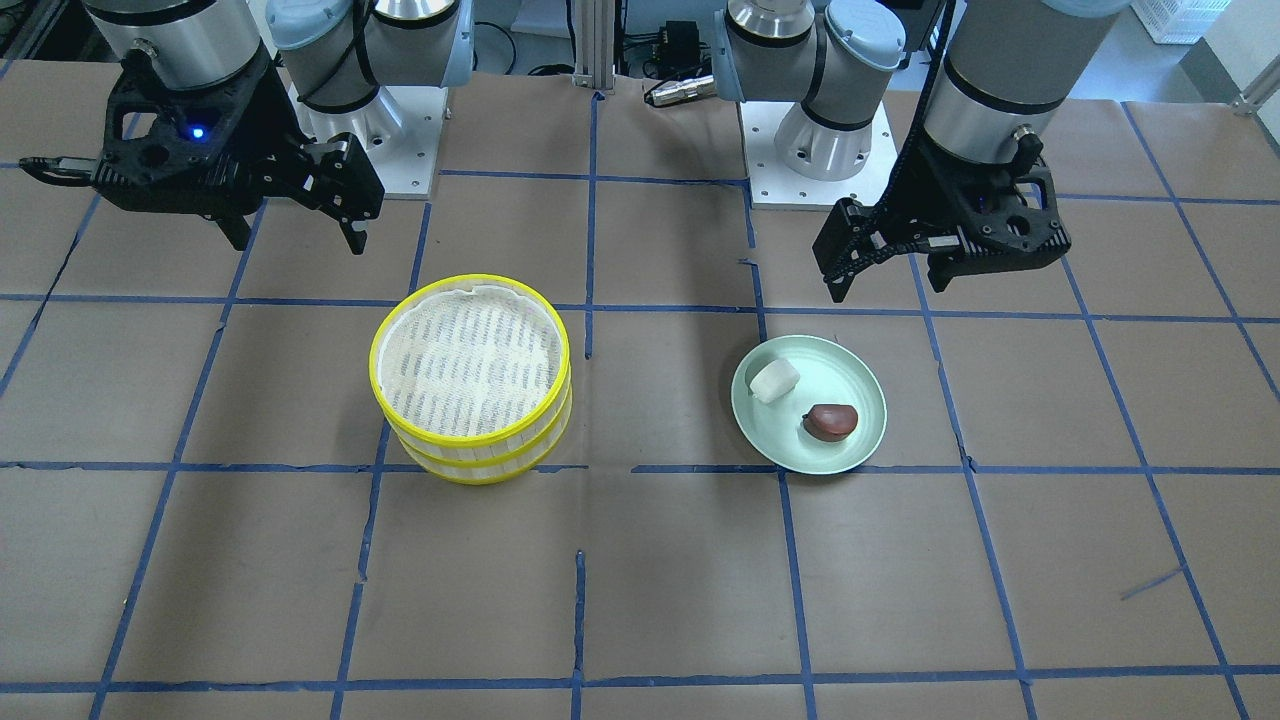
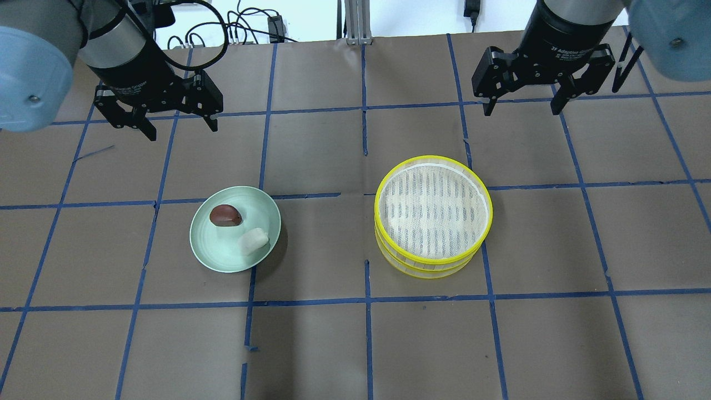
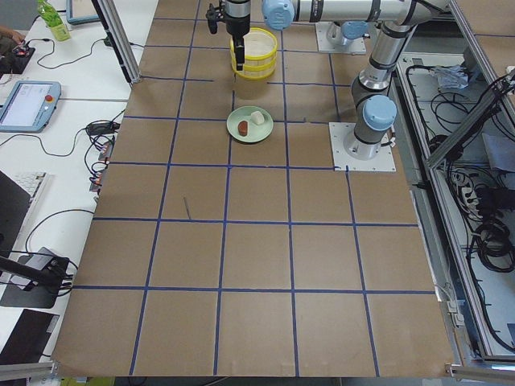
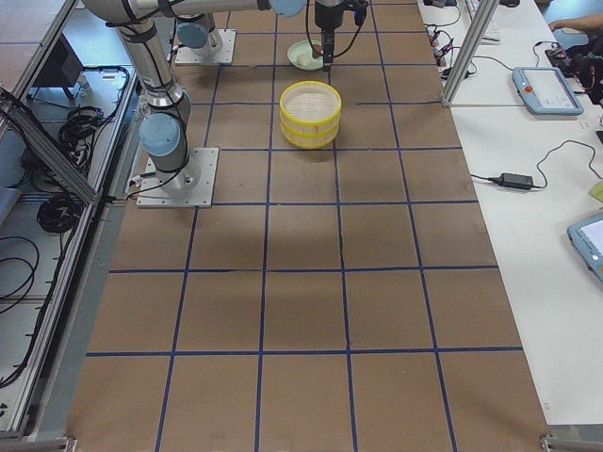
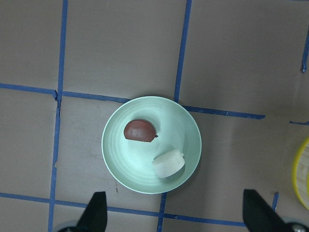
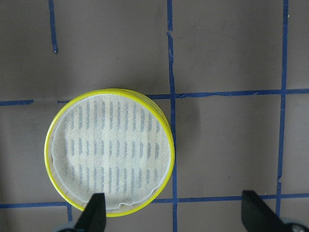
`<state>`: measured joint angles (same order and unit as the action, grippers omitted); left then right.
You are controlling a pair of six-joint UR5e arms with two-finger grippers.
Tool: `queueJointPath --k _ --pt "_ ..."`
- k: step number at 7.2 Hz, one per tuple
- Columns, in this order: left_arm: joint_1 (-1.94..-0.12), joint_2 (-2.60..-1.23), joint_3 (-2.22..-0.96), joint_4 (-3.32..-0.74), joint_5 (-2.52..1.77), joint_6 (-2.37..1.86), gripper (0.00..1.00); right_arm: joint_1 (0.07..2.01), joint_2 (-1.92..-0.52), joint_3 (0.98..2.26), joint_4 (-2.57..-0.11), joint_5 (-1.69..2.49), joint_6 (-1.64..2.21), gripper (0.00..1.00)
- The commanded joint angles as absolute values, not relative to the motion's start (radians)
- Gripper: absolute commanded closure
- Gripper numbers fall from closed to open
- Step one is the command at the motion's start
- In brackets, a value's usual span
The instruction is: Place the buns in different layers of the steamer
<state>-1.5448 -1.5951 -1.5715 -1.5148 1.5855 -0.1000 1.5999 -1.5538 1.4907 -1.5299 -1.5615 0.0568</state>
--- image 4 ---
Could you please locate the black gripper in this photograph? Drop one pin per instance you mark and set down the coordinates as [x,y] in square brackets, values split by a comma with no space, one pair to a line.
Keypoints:
[326,16]

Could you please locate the white bun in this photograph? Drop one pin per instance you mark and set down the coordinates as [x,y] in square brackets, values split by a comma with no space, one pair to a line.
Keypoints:
[303,60]

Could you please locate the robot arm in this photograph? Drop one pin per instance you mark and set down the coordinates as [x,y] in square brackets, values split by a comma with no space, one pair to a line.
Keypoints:
[199,33]
[163,132]

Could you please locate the white steamer cloth top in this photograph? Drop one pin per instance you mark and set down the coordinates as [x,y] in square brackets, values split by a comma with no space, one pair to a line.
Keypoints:
[310,103]

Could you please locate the person hand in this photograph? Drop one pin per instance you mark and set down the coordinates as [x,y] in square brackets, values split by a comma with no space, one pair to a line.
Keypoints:
[561,24]

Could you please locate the green plate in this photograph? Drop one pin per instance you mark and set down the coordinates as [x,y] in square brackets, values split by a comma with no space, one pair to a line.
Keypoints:
[303,47]

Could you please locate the teach pendant far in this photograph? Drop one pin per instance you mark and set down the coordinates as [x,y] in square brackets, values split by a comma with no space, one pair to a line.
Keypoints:
[544,91]

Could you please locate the teach pendant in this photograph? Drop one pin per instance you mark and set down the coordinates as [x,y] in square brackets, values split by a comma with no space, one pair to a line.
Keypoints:
[544,91]
[586,238]

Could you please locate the black power adapter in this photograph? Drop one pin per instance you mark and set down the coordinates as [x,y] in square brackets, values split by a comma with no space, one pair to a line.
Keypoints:
[513,180]

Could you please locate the teach pendant near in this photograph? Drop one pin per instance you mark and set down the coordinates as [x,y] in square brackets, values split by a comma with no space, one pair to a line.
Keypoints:
[586,238]

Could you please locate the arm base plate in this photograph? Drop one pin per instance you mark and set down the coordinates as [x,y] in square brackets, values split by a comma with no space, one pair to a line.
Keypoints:
[224,56]
[192,186]

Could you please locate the aluminium frame post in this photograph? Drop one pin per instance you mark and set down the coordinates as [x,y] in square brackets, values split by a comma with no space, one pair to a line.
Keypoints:
[480,14]

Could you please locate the aluminium frame rail left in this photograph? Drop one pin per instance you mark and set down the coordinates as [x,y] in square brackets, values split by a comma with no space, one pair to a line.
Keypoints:
[21,119]

